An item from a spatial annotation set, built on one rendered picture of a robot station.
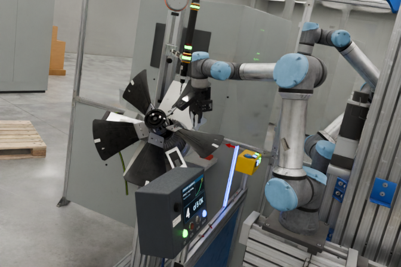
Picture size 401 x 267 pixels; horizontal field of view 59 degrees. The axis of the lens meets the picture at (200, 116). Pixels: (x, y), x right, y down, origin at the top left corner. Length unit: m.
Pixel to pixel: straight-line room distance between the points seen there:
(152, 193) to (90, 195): 2.30
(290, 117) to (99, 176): 2.20
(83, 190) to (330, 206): 2.25
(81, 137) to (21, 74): 4.43
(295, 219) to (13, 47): 6.52
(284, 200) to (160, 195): 0.46
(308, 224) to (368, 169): 0.31
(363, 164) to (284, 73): 0.53
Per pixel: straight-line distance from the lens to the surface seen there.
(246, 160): 1.99
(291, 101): 1.23
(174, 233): 1.04
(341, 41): 1.76
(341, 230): 1.61
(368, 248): 1.63
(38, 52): 7.56
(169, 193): 0.99
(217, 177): 2.62
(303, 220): 1.42
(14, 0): 7.30
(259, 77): 1.48
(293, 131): 1.23
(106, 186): 3.15
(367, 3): 2.36
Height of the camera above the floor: 1.68
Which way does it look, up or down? 13 degrees down
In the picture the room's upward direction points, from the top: 10 degrees clockwise
